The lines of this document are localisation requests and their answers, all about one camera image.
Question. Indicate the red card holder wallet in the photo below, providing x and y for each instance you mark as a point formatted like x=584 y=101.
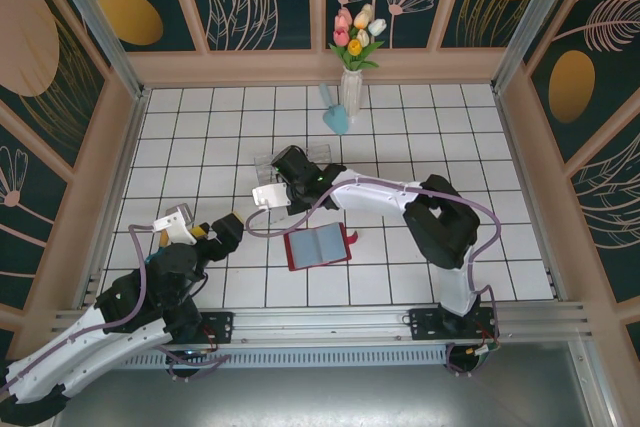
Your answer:
x=292 y=267

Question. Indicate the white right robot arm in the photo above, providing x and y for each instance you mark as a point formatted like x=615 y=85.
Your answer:
x=370 y=197

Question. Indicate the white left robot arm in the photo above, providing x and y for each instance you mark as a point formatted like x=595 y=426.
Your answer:
x=60 y=352

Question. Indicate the clear acrylic card box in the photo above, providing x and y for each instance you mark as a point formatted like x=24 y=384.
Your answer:
x=320 y=153

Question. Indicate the teal and wooden tool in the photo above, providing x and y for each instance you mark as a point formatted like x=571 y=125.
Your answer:
x=151 y=260

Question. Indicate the light blue scoop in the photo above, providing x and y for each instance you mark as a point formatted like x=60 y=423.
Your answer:
x=336 y=119

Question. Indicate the white ribbed vase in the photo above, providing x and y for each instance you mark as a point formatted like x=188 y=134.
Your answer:
x=351 y=94

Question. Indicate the tulip flower bouquet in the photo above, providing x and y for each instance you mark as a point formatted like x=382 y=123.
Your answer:
x=357 y=34

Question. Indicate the aluminium side rail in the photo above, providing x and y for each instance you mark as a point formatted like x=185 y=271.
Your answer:
x=114 y=197
x=529 y=197

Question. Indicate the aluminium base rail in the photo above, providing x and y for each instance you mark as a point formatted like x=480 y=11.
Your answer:
x=325 y=327

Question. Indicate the aluminium frame post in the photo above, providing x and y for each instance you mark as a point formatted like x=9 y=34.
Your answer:
x=532 y=17
x=95 y=17

